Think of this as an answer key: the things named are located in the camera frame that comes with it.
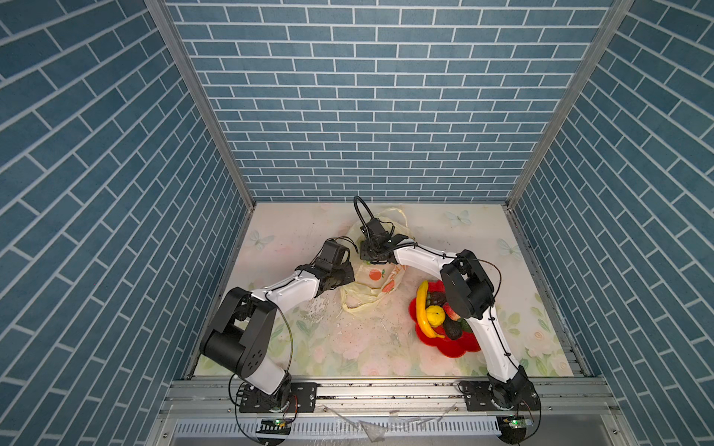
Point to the aluminium front rail frame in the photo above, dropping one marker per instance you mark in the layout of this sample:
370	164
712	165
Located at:
581	408

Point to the crumpled clear plastic wrap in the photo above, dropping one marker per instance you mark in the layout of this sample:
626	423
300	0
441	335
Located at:
378	429

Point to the yellow banana toy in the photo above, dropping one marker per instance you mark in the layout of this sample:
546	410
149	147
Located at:
420	307

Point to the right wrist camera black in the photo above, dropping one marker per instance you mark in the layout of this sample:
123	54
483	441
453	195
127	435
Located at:
375	231

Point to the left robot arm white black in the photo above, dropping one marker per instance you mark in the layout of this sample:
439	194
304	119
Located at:
238	336

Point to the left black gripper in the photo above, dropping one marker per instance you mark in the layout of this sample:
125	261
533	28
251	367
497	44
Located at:
349	277

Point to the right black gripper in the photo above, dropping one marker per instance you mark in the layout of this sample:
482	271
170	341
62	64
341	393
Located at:
363	252

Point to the red flower-shaped plastic plate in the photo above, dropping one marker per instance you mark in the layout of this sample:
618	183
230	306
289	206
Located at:
449	348

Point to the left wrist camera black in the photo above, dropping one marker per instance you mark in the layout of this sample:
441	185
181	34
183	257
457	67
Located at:
332	255

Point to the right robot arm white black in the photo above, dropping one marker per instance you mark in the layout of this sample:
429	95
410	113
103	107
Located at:
469	291

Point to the yellowish plastic fruit-print bag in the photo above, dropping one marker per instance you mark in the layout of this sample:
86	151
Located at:
373	282

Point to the yellow lemon toy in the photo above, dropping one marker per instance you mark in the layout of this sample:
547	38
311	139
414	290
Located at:
435	316

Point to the right circuit board with wires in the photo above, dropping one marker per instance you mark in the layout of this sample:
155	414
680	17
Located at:
513	429

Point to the dark mangosteen toy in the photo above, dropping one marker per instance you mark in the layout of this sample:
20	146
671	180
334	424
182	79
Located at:
436	299

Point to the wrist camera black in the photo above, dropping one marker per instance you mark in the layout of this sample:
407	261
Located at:
375	231
332	255

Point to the circuit board with wires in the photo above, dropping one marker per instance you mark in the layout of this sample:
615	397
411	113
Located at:
513	429
272	432

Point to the left circuit board with wires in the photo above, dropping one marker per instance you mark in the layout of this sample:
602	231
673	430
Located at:
272	432

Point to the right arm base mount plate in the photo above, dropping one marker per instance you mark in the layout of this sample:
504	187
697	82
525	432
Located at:
493	395

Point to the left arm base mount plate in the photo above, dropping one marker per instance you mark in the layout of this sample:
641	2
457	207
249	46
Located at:
299	397

